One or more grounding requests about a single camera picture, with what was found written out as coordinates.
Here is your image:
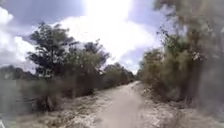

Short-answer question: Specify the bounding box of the pale dirt path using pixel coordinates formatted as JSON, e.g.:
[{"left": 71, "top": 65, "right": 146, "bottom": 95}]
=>
[{"left": 94, "top": 80, "right": 151, "bottom": 128}]

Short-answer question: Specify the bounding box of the row of trees and bushes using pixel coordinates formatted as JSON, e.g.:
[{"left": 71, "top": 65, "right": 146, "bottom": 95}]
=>
[
  {"left": 136, "top": 0, "right": 224, "bottom": 114},
  {"left": 0, "top": 21, "right": 138, "bottom": 113}
]

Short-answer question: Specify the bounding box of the dry grassy verge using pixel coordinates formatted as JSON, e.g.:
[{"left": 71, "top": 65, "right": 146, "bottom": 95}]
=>
[{"left": 13, "top": 87, "right": 118, "bottom": 128}]

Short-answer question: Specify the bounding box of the dry litter-strewn verge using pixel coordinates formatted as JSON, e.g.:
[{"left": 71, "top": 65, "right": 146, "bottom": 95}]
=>
[{"left": 134, "top": 83, "right": 224, "bottom": 128}]

